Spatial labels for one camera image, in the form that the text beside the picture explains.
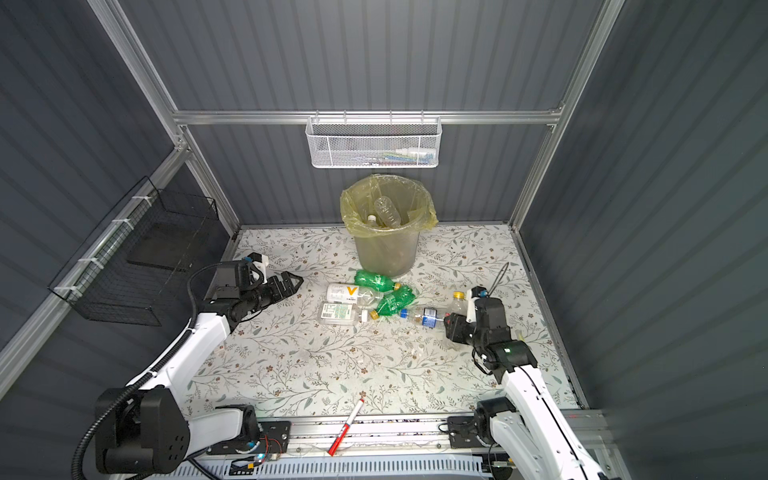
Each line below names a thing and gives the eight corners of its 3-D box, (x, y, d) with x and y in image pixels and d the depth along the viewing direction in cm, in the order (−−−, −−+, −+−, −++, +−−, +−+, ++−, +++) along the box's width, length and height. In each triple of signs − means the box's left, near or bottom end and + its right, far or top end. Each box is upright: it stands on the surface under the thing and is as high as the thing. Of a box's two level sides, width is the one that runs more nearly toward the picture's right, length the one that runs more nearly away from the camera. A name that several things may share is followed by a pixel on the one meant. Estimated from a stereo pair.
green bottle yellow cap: (382, 329, 94) (381, 322, 90) (370, 317, 96) (369, 310, 92) (414, 301, 100) (415, 293, 96) (402, 290, 103) (402, 283, 99)
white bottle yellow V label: (328, 308, 99) (325, 297, 94) (330, 294, 102) (327, 283, 97) (383, 308, 99) (382, 297, 94) (383, 294, 102) (383, 283, 97)
